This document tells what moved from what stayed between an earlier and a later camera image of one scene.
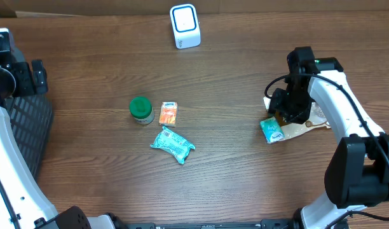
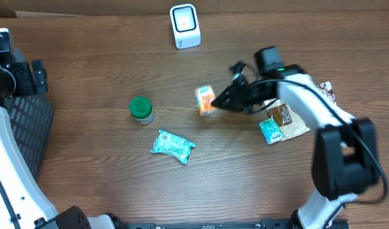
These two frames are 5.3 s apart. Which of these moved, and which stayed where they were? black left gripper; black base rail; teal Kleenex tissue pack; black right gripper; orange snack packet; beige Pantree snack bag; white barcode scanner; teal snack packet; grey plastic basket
Moved: orange snack packet; black right gripper; teal snack packet
Stayed: beige Pantree snack bag; white barcode scanner; grey plastic basket; teal Kleenex tissue pack; black left gripper; black base rail
